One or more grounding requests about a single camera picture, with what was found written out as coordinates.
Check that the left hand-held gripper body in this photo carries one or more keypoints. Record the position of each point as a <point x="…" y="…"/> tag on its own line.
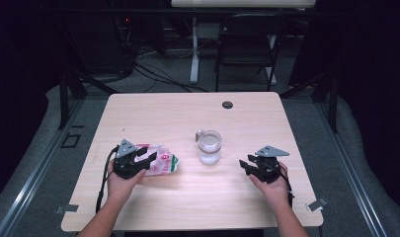
<point x="125" y="164"/>

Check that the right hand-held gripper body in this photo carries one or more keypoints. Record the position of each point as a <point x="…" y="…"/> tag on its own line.
<point x="268" y="168"/>

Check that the pink and white plastic bag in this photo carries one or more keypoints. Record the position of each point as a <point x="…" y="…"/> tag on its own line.
<point x="163" y="161"/>

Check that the clear glass cup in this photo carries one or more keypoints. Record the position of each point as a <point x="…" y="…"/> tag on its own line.
<point x="209" y="148"/>

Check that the person's left hand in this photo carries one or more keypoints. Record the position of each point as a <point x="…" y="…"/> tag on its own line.
<point x="120" y="187"/>

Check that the person's right hand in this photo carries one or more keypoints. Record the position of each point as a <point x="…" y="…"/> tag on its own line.
<point x="275" y="191"/>

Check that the grey tape piece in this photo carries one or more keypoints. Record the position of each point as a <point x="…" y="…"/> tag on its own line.
<point x="316" y="204"/>
<point x="67" y="208"/>

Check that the black metal stand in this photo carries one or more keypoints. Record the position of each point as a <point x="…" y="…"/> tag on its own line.
<point x="334" y="105"/>
<point x="64" y="98"/>

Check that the white desk leg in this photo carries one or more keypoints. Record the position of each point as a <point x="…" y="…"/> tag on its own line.
<point x="272" y="65"/>
<point x="195" y="59"/>

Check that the black computer tower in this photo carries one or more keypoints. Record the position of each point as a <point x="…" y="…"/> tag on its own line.
<point x="102" y="42"/>

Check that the black folding chair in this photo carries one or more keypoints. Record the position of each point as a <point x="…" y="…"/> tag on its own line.
<point x="250" y="39"/>

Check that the grey box under desk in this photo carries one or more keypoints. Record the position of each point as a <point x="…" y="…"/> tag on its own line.
<point x="208" y="31"/>

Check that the white desk top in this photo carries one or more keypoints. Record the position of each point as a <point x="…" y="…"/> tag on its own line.
<point x="240" y="3"/>

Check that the grey metal floor rail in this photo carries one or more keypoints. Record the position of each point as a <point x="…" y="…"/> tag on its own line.
<point x="355" y="177"/>
<point x="33" y="187"/>

